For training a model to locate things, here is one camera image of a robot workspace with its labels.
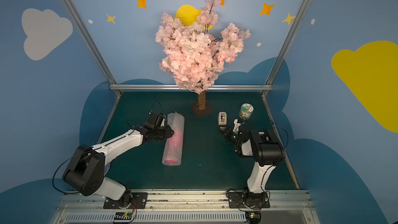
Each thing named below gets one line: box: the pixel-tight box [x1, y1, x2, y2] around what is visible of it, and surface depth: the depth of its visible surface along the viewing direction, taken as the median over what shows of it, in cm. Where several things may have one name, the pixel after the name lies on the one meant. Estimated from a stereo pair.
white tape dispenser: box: [218, 111, 227, 126], surface depth 103 cm
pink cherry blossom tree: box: [155, 0, 251, 117], surface depth 71 cm
